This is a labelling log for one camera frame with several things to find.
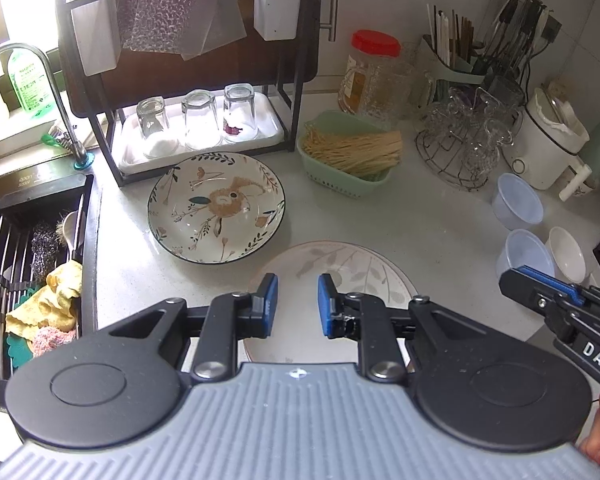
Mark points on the translucent plastic bowl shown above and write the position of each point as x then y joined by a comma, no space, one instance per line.
517,205
522,252

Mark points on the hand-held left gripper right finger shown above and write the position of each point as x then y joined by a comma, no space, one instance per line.
325,310

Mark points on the green chopstick holder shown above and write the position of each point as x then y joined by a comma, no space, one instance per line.
455,77

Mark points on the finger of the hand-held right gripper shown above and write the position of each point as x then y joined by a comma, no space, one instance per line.
540,282

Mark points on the metal sink drain rack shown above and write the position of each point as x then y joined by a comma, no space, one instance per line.
0,260

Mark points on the black sink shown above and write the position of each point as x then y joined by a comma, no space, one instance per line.
92,260

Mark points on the green silicone pad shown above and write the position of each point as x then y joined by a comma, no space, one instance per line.
16,350

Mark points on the patterned plastic bag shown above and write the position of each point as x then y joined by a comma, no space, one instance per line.
150,15

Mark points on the group of clear glass cups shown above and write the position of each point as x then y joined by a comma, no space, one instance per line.
480,135

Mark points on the bunch of kitchen utensils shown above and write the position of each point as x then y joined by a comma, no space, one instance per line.
515,25

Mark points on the yellow dish cloth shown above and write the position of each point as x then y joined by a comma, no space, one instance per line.
45,305

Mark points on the pink scrubber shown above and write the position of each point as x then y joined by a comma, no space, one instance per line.
52,342

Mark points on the white drip tray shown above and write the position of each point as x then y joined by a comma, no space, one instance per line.
270,125

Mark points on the green dish soap bottle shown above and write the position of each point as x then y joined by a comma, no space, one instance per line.
27,85

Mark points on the bundle of dry noodles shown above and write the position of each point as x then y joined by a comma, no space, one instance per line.
350,152

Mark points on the steel wool scrubber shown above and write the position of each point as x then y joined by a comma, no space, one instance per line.
44,247

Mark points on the clear drinking glass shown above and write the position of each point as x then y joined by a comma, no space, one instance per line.
152,125
240,110
200,117

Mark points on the white cutlery holder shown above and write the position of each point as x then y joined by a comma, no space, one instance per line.
276,7
95,35

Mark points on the white ceramic bowl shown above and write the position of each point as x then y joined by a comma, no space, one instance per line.
565,255

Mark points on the rabbit print floral plate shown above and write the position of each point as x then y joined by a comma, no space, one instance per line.
215,210

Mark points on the white ladle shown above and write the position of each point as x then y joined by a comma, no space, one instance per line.
71,230

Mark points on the chrome faucet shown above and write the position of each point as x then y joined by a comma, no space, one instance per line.
55,90

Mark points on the pale leaf print plate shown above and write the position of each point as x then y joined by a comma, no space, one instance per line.
360,265

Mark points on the red lid plastic jar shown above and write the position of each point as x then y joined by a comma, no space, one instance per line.
367,80

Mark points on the clear plastic bag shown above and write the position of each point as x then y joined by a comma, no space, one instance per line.
220,20

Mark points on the white electric cooking pot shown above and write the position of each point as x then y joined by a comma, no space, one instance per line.
540,160

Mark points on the green plastic basket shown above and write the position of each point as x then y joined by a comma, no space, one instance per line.
325,180

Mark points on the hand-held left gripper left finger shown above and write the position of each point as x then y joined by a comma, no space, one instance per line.
269,306

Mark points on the black metal dish rack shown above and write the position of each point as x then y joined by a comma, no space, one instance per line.
290,100

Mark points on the textured glass pitcher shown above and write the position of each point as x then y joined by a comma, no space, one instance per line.
397,92

